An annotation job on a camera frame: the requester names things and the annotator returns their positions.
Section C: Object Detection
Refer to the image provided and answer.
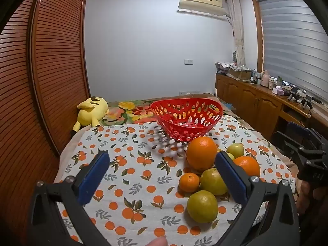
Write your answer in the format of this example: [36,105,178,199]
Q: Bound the yellow-green citrus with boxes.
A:
[187,190,219,224]
[200,168,228,196]

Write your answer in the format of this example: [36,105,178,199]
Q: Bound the person's right hand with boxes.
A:
[298,181,313,214]

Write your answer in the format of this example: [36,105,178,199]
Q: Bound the yellow plush toy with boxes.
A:
[72,96,110,134]

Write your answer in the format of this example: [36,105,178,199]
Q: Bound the red perforated plastic basket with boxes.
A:
[150,98,223,142]

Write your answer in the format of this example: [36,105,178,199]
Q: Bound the black desk device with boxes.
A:
[301,95,313,111]
[288,87,300,101]

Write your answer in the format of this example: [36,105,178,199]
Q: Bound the orange print tablecloth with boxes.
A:
[55,115,298,246]

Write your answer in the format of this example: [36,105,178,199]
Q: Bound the grey striped window blind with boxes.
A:
[256,0,328,103]

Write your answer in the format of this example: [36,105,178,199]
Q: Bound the large orange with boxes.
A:
[186,136,218,171]

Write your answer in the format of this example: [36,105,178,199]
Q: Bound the long wooden cabinet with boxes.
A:
[215,73,328,144]

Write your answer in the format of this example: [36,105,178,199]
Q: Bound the wooden window frame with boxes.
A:
[251,0,267,75]

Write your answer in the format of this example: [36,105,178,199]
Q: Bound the printed cloth pile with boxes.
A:
[216,61,252,73]

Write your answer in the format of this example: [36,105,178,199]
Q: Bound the small mandarin orange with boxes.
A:
[179,172,200,193]

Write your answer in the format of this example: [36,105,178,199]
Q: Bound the wooden louvred wardrobe door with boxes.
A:
[30,0,91,157]
[0,0,60,246]

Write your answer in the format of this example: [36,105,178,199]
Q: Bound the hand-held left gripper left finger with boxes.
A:
[27,151,110,246]

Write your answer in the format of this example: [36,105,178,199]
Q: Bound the white patterned curtain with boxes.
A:
[226,0,247,66]

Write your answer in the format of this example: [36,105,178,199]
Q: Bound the cardboard box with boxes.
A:
[228,68,253,80]

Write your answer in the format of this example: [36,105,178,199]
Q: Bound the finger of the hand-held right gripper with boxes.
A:
[271,131,308,166]
[286,121,312,140]

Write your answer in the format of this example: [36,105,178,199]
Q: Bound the medium orange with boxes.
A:
[232,156,261,178]

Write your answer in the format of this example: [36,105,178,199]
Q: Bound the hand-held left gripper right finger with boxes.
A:
[215,151,300,246]

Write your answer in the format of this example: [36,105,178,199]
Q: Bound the floral blanket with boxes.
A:
[58,95,298,182]

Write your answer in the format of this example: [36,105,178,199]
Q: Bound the white wall air conditioner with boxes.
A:
[177,0,226,19]

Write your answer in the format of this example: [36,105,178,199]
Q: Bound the person's left hand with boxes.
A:
[143,236,169,246]

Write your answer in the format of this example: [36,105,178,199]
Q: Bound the pink jug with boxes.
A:
[261,70,270,88]

